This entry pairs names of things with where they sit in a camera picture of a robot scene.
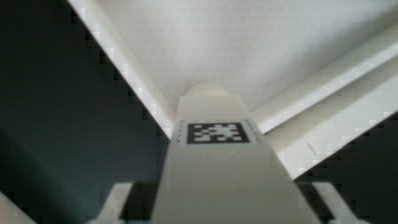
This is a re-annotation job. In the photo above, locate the white desk leg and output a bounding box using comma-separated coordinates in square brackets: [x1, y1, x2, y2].
[150, 83, 317, 224]

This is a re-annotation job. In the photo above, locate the white front fence bar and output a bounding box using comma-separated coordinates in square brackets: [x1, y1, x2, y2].
[0, 192, 35, 224]

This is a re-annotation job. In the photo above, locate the white desk top tray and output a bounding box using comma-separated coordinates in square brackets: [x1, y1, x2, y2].
[65, 0, 398, 176]

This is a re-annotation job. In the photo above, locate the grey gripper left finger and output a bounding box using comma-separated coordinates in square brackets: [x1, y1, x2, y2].
[85, 182, 156, 224]

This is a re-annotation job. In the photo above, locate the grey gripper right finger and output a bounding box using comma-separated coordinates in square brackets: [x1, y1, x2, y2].
[298, 182, 371, 224]

